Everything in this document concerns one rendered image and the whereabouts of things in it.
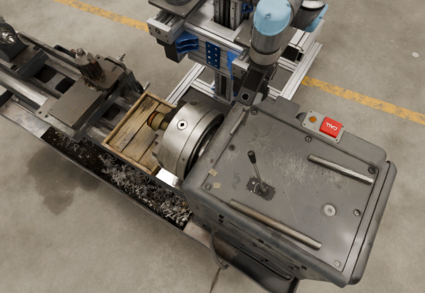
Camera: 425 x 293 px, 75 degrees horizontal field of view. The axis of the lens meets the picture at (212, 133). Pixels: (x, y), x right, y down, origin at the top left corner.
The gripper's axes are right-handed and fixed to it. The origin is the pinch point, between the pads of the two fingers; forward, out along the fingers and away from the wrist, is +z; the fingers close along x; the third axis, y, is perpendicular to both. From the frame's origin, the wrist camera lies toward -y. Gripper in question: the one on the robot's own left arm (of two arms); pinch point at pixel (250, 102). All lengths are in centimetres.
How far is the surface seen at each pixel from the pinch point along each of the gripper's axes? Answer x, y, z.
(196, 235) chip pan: 2, -39, 81
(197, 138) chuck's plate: 11.6, -15.7, 11.8
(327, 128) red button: -25.7, 9.3, 8.3
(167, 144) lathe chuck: 20.3, -21.9, 14.8
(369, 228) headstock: -48, -15, 10
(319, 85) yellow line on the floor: -19, 131, 135
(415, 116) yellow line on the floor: -102, 142, 134
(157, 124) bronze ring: 32.7, -14.3, 23.6
